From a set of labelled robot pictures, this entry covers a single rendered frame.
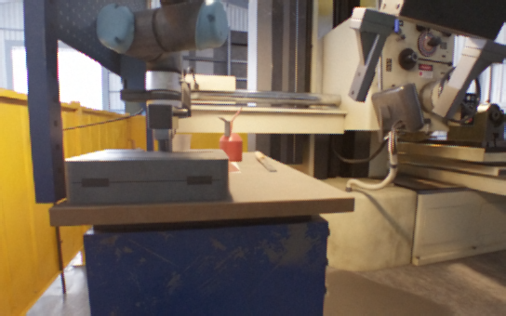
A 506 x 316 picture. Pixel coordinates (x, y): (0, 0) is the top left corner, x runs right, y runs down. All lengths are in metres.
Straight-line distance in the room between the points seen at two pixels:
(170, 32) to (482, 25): 0.42
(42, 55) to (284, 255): 0.53
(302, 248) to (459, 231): 2.36
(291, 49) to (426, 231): 1.89
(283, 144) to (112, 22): 1.97
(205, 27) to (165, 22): 0.07
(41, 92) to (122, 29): 0.16
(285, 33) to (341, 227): 1.66
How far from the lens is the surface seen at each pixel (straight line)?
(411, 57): 2.11
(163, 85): 0.59
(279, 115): 1.92
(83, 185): 0.47
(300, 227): 0.54
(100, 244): 0.54
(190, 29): 0.46
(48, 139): 0.50
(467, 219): 2.87
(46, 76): 0.50
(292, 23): 2.53
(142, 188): 0.45
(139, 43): 0.52
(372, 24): 0.34
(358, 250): 2.20
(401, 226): 2.35
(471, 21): 0.40
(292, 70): 2.42
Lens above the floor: 1.07
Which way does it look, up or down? 6 degrees down
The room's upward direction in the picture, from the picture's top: 1 degrees clockwise
